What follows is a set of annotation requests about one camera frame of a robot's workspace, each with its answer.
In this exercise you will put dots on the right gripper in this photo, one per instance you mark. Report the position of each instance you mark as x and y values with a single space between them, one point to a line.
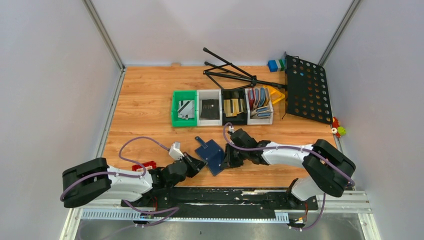
230 156

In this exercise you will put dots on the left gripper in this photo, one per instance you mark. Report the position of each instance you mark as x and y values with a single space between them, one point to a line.
191 162

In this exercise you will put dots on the blue card holder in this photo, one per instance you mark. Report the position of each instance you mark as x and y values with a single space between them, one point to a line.
212 153

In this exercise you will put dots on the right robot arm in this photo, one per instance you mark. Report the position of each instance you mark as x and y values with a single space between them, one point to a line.
329 170

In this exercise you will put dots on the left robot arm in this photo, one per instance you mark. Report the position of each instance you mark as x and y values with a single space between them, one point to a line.
95 180

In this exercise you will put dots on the gold cards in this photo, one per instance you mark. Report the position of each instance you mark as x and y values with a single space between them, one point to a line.
233 107

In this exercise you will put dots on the black cards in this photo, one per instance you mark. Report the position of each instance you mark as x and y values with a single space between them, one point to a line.
210 109

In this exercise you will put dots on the white bin with card holders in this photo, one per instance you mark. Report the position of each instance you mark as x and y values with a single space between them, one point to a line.
260 109

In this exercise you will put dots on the white bin with black cards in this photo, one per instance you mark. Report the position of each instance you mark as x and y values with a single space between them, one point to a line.
208 94

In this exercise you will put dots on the silver cards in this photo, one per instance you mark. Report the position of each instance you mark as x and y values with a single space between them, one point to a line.
186 109

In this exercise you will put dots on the red toy block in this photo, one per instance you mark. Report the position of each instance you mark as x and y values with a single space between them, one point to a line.
150 165

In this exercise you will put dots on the green bin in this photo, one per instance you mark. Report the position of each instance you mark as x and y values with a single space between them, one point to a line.
182 95

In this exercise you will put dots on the yellow triangle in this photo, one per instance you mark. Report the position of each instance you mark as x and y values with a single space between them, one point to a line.
272 95

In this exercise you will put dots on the black music stand tripod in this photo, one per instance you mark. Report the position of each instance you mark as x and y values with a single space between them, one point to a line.
230 71

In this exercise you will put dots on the black perforated stand plate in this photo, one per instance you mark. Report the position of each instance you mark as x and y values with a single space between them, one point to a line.
307 91

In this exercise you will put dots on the blue green white blocks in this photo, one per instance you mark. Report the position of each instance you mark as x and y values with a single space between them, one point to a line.
278 65

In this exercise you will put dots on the colourful small toy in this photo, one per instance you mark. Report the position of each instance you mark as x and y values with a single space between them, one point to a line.
337 129

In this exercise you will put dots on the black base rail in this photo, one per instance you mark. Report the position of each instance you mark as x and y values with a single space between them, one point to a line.
224 202

